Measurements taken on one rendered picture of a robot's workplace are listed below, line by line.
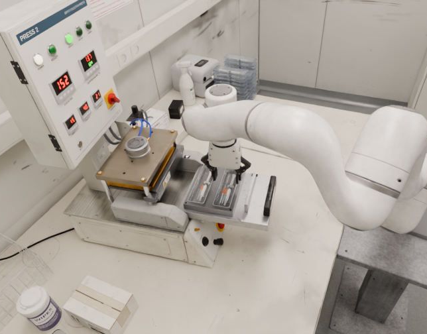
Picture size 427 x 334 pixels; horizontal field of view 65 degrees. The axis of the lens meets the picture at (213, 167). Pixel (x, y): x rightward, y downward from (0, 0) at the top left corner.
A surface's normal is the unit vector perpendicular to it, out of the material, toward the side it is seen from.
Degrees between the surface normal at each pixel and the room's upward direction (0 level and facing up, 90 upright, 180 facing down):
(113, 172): 0
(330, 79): 90
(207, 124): 71
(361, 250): 0
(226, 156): 91
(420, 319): 0
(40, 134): 90
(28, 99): 90
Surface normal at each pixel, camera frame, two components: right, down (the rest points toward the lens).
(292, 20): -0.45, 0.62
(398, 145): -0.14, 0.02
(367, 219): 0.03, 0.48
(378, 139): -0.65, -0.23
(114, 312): -0.11, -0.75
